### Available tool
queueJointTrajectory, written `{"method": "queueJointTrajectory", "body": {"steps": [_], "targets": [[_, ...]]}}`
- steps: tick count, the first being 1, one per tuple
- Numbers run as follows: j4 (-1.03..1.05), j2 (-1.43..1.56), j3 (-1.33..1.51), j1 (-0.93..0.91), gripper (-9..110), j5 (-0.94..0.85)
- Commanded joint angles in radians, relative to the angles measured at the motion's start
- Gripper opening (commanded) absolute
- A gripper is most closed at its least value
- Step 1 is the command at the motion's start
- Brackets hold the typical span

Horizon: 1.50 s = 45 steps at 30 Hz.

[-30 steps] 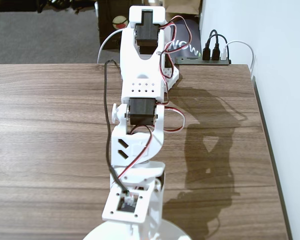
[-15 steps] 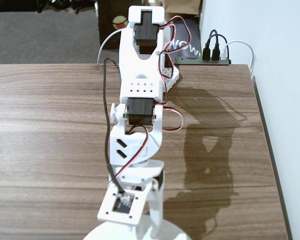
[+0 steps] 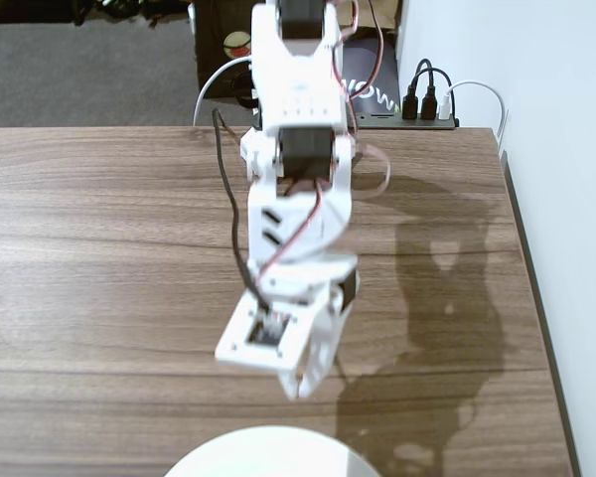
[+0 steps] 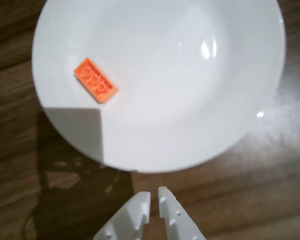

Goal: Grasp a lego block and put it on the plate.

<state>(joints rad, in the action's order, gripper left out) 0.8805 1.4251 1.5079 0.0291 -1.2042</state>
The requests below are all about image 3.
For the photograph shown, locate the dark brown cabinet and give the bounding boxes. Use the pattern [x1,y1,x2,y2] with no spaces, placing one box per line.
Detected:
[194,0,255,100]

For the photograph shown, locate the brown paper bag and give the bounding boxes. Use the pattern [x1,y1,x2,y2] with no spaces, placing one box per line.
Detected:
[337,0,403,32]

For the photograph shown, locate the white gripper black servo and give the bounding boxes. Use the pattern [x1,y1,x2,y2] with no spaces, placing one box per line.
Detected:
[257,252,363,402]

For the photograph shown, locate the white cable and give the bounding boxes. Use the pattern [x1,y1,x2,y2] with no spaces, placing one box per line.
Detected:
[193,57,253,126]

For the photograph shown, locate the white usb plug with cable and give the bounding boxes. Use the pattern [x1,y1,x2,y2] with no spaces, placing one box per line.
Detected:
[437,79,508,150]

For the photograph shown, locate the tangled black cables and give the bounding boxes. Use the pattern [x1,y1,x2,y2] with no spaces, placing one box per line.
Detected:
[74,0,193,24]

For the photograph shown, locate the round red cream sticker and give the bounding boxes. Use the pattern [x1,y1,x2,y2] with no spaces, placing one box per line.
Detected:
[223,30,253,61]

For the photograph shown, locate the white plate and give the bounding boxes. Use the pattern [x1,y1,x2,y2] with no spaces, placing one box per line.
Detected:
[163,424,381,477]

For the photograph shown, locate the black camera cable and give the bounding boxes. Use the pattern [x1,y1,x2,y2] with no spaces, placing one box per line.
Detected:
[212,107,272,315]

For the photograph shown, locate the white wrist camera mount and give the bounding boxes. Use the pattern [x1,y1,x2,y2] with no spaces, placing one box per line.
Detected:
[215,292,324,375]

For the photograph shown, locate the black power strip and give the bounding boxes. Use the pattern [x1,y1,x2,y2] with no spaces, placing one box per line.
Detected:
[355,111,461,130]

